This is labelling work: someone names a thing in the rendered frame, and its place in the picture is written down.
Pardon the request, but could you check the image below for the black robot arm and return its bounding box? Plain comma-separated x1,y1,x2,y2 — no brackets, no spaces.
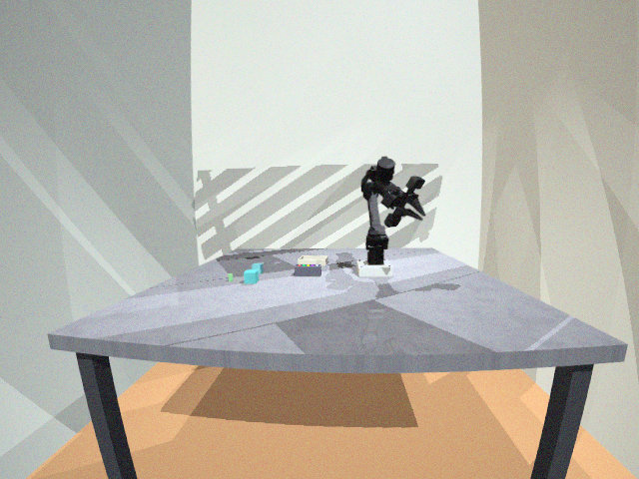
361,156,403,265

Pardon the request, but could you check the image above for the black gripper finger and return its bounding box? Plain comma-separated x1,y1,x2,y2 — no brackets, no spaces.
397,209,423,220
405,195,425,217

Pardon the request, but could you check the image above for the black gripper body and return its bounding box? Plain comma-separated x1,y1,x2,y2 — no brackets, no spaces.
382,177,425,228

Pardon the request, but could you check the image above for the cream shallow tray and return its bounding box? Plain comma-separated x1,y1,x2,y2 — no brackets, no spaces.
298,255,327,266

